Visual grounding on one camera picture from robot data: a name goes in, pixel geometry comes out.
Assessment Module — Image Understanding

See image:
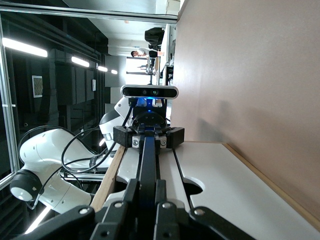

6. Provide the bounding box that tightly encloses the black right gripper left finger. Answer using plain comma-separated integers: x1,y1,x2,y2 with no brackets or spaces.
14,178,141,240

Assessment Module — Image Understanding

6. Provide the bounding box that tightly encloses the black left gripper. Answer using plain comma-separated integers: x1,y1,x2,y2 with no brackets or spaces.
112,111,186,149

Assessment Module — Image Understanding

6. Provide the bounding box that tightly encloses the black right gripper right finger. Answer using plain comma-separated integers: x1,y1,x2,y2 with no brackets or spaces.
152,179,256,240

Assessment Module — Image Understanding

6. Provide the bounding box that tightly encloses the wooden drawer cabinet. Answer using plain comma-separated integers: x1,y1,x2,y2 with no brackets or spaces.
89,141,320,233

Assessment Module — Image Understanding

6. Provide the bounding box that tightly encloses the seated person in white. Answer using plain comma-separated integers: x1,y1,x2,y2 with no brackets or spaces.
130,47,165,59

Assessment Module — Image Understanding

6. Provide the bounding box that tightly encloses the black bag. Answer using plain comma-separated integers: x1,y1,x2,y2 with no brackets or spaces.
144,26,166,47

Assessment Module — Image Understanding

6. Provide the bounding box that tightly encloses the medium ceiling light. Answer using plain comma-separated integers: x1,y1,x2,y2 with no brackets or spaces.
71,56,90,68

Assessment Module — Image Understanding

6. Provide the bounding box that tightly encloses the brown table cover sheet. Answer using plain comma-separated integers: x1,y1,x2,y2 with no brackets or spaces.
172,0,320,221

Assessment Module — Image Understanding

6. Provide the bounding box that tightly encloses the checkerboard calibration sheet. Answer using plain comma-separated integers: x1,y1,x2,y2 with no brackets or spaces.
31,75,44,98

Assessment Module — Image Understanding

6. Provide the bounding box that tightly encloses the long ceiling light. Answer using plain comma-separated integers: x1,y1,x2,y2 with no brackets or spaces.
1,37,48,58

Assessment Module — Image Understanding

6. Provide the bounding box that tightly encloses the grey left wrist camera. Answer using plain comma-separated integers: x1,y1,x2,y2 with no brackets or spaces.
120,84,180,100

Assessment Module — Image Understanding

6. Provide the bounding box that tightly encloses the aluminium enclosure rail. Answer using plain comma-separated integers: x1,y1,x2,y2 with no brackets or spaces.
59,172,107,180

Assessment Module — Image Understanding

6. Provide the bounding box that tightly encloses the black left arm strap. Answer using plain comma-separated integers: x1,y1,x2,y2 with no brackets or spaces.
88,154,101,169

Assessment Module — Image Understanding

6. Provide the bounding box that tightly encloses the white-fronted drawer without handle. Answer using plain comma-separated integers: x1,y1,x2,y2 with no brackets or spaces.
173,141,320,240

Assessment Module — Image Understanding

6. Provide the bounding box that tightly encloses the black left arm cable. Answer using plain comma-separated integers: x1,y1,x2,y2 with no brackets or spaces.
24,107,133,210

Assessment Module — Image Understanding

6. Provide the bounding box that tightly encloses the aluminium enclosure post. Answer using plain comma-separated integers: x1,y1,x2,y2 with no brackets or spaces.
0,14,21,187

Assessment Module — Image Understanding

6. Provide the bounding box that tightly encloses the aluminium enclosure beam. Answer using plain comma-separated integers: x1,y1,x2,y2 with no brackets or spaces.
0,4,179,25

